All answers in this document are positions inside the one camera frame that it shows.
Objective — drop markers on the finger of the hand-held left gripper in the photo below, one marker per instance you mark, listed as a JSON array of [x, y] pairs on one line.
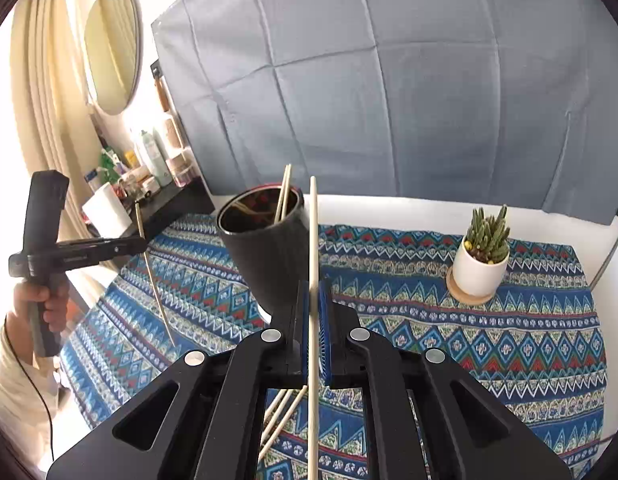
[[121, 247]]

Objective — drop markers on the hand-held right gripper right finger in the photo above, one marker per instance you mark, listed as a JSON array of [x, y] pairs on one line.
[[325, 340]]

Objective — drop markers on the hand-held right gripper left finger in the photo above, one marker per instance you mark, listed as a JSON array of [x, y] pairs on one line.
[[304, 340]]

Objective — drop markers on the wooden chopstick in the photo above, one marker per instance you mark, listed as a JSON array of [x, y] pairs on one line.
[[284, 419], [313, 235], [282, 190], [163, 300], [287, 190], [275, 410]]

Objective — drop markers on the black utensil holder cup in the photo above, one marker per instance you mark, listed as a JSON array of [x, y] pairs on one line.
[[259, 260]]

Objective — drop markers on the person's left forearm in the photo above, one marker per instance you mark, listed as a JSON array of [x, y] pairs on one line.
[[14, 390]]

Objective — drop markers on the person's left hand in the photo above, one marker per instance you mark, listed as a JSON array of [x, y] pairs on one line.
[[56, 305]]

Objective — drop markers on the white paper towel roll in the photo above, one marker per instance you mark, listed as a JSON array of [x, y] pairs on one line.
[[106, 210]]

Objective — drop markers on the black shelf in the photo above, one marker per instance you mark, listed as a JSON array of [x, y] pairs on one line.
[[184, 205]]

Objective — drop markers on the green packet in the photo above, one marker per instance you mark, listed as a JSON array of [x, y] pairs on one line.
[[109, 162]]

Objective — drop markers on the tall pale bottle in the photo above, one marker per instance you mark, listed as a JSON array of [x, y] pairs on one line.
[[156, 160]]

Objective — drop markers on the pink translucent jar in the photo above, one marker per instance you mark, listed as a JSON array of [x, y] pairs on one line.
[[184, 175]]

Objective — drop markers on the cream curtain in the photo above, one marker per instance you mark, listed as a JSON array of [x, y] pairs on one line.
[[44, 110]]

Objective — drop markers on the blue patterned tablecloth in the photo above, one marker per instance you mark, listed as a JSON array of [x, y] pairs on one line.
[[439, 360]]

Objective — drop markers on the cream bottle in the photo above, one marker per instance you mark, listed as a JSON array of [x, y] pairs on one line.
[[170, 135]]

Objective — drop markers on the round wooden coaster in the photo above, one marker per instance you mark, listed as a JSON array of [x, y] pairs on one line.
[[471, 300]]

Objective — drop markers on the wooden hairbrush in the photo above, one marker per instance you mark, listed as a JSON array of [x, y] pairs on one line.
[[160, 90]]

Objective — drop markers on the cactus in white pot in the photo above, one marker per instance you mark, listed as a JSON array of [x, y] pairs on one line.
[[481, 265]]

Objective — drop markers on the grey cloth backdrop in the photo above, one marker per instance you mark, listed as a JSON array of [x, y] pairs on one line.
[[389, 85]]

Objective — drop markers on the round wall mirror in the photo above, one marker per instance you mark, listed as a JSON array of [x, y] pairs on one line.
[[111, 50]]

